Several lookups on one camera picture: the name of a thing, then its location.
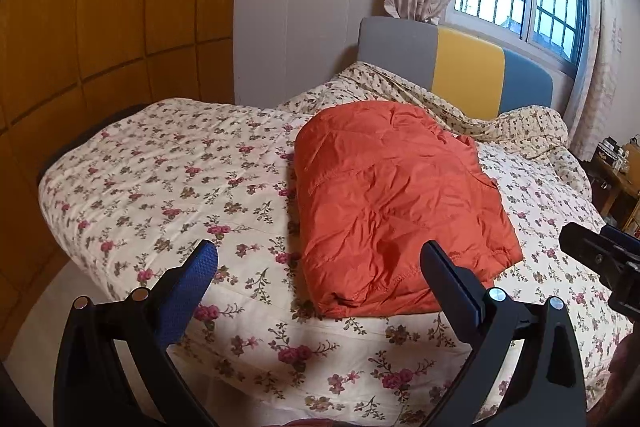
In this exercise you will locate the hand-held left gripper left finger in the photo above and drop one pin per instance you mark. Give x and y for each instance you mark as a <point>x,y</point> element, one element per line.
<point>192,287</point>

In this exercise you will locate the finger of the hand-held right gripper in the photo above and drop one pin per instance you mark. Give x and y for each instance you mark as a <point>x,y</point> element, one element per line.
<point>587,244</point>
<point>622,239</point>

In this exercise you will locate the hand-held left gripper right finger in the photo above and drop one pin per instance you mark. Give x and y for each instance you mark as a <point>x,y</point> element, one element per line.
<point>450,282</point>

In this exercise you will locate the orange quilted jacket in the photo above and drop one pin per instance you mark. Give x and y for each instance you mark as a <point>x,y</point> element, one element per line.
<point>390,197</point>

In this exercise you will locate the wooden desk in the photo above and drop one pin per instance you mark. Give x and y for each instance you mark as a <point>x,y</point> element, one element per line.
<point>620,187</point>

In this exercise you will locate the black white tin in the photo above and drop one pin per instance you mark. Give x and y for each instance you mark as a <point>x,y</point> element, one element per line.
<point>607,150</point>

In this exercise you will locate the floral quilt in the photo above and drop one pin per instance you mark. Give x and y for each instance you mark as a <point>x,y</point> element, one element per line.
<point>175,182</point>

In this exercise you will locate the grey yellow blue headboard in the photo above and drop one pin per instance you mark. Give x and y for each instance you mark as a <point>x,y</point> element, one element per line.
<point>465,62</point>

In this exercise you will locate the wooden wardrobe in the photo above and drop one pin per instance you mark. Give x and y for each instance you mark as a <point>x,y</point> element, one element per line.
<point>100,7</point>

